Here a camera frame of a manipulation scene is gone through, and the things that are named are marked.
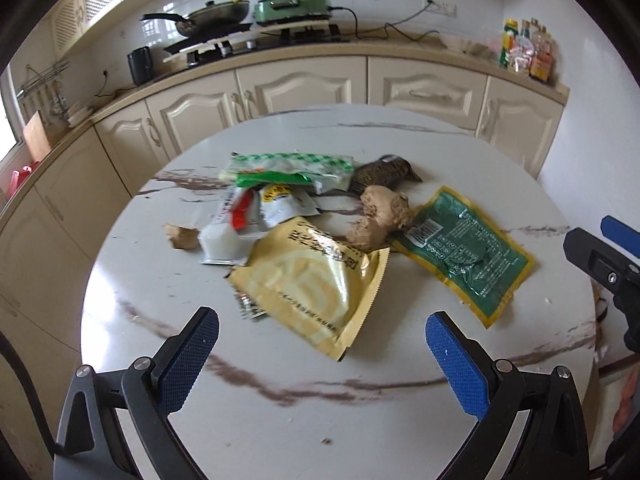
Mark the black electric kettle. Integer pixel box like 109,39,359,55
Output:
126,46,153,86

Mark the large yellow packet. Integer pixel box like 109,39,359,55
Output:
227,216,391,362

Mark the black wok with lid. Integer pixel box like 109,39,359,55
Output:
140,0,256,38

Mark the black kettle power cable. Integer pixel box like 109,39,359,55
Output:
94,70,132,100

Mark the green checkered plastic wrapper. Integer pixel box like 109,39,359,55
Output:
219,151,356,195

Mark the sliding kitchen window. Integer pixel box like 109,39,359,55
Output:
0,105,23,161

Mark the wooden cutting board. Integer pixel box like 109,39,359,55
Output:
22,110,53,158

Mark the narrow lattice door cabinet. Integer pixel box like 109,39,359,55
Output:
50,0,124,57

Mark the dark green yellow-edged packet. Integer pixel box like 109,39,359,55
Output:
387,186,537,330

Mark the white translucent pouch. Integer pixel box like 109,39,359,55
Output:
199,222,261,266

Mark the black pot power cable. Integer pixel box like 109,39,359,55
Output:
330,2,442,43

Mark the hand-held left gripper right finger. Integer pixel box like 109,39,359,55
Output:
425,311,591,480

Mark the stack of white bowls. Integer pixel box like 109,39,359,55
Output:
67,101,94,127

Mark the large ginger root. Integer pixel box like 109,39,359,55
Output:
346,185,413,252

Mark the round white marble table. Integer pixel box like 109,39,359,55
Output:
80,104,601,480

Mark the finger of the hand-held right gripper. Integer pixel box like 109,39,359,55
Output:
563,228,640,311
601,216,640,257

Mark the red and white sachet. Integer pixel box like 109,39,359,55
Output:
210,187,266,233

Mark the shallow white bowl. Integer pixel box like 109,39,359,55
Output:
440,35,496,57

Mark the green electric cooking pot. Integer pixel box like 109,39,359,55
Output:
252,0,333,27

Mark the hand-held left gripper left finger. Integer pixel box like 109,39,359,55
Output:
52,306,221,480

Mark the bright green snack wrapper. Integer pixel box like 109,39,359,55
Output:
235,171,321,190

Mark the red plastic basket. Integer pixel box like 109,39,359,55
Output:
0,162,33,197

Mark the dark brown textured packet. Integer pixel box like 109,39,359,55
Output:
347,154,423,195

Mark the silver yellow-label sachet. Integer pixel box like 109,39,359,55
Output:
257,182,321,231

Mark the hanging utensil rack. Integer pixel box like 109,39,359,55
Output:
20,62,71,126

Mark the person's right hand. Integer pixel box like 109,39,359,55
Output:
612,367,640,433

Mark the group of condiment bottles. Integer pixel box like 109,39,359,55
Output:
500,17,558,83

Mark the small ginger piece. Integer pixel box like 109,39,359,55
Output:
162,223,198,251

